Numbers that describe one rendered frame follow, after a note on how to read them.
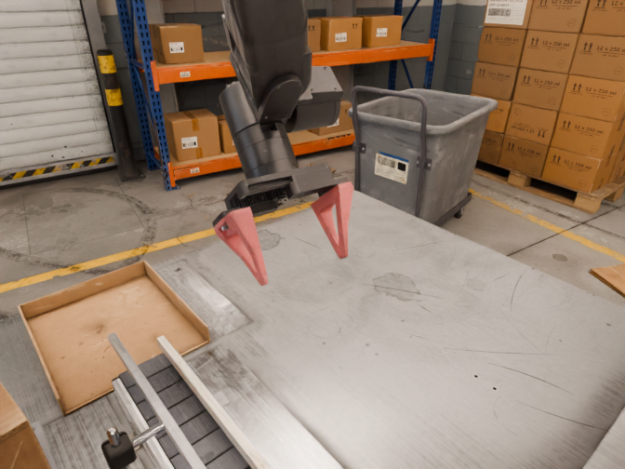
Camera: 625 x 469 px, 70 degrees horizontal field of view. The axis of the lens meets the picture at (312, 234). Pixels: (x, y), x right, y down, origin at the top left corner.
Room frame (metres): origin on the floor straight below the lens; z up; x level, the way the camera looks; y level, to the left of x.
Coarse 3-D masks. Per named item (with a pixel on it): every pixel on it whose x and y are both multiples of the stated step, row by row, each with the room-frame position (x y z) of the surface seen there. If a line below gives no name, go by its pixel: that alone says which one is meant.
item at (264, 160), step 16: (256, 128) 0.44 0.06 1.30; (272, 128) 0.45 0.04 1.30; (240, 144) 0.44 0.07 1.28; (256, 144) 0.43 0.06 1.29; (272, 144) 0.43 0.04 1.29; (288, 144) 0.45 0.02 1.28; (240, 160) 0.44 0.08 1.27; (256, 160) 0.42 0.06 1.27; (272, 160) 0.42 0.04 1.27; (288, 160) 0.43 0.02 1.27; (256, 176) 0.42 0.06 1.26; (272, 176) 0.41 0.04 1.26; (288, 176) 0.41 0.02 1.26; (240, 192) 0.39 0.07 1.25; (256, 192) 0.40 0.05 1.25; (272, 192) 0.42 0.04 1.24
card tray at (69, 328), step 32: (64, 288) 0.75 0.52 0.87; (96, 288) 0.79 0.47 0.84; (128, 288) 0.80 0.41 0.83; (160, 288) 0.80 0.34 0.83; (32, 320) 0.70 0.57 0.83; (64, 320) 0.70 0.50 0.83; (96, 320) 0.70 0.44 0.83; (128, 320) 0.70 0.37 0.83; (160, 320) 0.70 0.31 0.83; (192, 320) 0.68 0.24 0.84; (64, 352) 0.61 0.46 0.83; (96, 352) 0.61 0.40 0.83; (128, 352) 0.61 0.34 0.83; (160, 352) 0.61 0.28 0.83; (64, 384) 0.53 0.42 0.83; (96, 384) 0.53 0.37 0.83; (64, 416) 0.47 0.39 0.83
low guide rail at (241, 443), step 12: (168, 348) 0.53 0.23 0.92; (180, 360) 0.51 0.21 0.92; (180, 372) 0.49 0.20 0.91; (192, 372) 0.48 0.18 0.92; (192, 384) 0.46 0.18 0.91; (204, 396) 0.44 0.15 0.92; (216, 408) 0.42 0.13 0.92; (216, 420) 0.41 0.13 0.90; (228, 420) 0.40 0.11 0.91; (228, 432) 0.38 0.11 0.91; (240, 432) 0.38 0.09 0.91; (240, 444) 0.36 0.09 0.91; (252, 456) 0.35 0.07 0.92; (252, 468) 0.34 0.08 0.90; (264, 468) 0.33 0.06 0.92
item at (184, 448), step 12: (108, 336) 0.51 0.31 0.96; (120, 348) 0.48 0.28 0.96; (132, 360) 0.46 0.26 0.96; (132, 372) 0.44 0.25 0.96; (144, 384) 0.42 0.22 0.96; (144, 396) 0.40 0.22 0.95; (156, 396) 0.40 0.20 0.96; (156, 408) 0.38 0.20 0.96; (168, 420) 0.36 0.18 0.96; (168, 432) 0.35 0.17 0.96; (180, 432) 0.34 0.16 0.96; (180, 444) 0.33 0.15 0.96; (192, 456) 0.31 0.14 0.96; (192, 468) 0.30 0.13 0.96; (204, 468) 0.30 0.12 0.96
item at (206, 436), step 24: (168, 360) 0.54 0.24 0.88; (168, 384) 0.49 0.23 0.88; (144, 408) 0.45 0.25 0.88; (168, 408) 0.45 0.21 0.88; (192, 408) 0.45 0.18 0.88; (192, 432) 0.41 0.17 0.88; (216, 432) 0.41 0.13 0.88; (168, 456) 0.37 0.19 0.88; (216, 456) 0.37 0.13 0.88; (240, 456) 0.37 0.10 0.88
